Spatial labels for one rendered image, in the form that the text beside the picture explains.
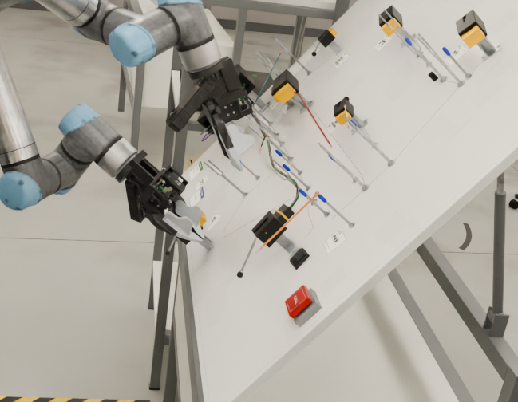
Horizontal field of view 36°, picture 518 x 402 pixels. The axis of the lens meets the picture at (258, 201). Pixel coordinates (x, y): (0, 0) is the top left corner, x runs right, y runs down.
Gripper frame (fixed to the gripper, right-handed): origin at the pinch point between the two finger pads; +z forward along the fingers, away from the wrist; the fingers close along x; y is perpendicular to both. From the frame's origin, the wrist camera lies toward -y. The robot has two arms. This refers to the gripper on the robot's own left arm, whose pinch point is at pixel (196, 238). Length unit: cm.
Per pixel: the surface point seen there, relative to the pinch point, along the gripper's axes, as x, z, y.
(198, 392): -19.9, 20.8, -10.7
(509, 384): 10, 65, 20
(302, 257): 7.2, 18.3, 9.4
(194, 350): -9.0, 16.2, -18.2
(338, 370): 10.5, 44.9, -15.2
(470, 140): 24, 24, 46
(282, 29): 631, -72, -443
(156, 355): 44, 21, -128
